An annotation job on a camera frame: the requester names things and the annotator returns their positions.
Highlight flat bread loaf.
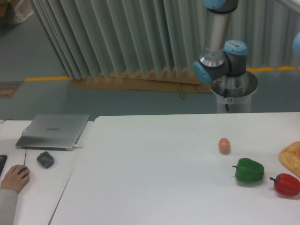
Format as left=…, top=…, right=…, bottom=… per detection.
left=278, top=142, right=300, bottom=178

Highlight black computer mouse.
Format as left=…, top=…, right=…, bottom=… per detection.
left=18, top=167, right=30, bottom=179

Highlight grey sleeved forearm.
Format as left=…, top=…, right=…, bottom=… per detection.
left=0, top=189, right=18, bottom=225

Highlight black mouse cable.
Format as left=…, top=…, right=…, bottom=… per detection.
left=0, top=119, right=30, bottom=167

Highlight brown egg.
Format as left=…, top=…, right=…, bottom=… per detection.
left=218, top=138, right=231, bottom=155

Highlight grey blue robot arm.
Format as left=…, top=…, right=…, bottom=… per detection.
left=193, top=0, right=300, bottom=84

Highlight red bell pepper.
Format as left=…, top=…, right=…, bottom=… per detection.
left=269, top=173, right=300, bottom=196

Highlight person's right hand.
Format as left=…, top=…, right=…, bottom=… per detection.
left=0, top=165, right=30, bottom=194

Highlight green bell pepper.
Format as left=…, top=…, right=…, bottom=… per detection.
left=233, top=158, right=264, bottom=183

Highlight brown cardboard sheet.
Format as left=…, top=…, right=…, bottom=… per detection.
left=68, top=67, right=212, bottom=99

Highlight dark grey small gadget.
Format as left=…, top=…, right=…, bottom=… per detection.
left=37, top=151, right=55, bottom=169

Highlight plastic wrapped box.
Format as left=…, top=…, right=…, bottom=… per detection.
left=0, top=0, right=33, bottom=24

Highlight pale green curtain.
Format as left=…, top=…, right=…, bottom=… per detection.
left=30, top=0, right=300, bottom=80

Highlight black keyboard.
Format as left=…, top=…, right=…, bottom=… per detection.
left=0, top=155, right=8, bottom=175

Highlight silver laptop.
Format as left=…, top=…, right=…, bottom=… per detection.
left=15, top=114, right=89, bottom=151

